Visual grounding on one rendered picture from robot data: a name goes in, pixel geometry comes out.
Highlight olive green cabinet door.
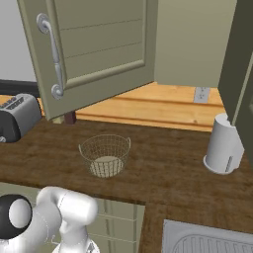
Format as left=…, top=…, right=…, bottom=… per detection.
left=17, top=0, right=159, bottom=122

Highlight dark olive cabinet door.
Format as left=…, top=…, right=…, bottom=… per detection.
left=217, top=0, right=253, bottom=163

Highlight dark brown block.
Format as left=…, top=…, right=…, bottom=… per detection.
left=63, top=111, right=77, bottom=126

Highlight olive green base cabinets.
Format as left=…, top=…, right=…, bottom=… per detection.
left=0, top=182, right=146, bottom=253

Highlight silver toaster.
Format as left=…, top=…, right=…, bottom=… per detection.
left=0, top=93, right=42, bottom=144

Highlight steel sink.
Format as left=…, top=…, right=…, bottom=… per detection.
left=160, top=218, right=253, bottom=253

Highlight wire mesh basket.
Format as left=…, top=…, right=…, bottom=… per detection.
left=78, top=133, right=132, bottom=179

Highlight grey wall socket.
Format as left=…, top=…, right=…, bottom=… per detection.
left=193, top=86, right=211, bottom=105

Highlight silver cabinet door handle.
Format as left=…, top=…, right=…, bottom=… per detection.
left=36, top=13, right=65, bottom=101

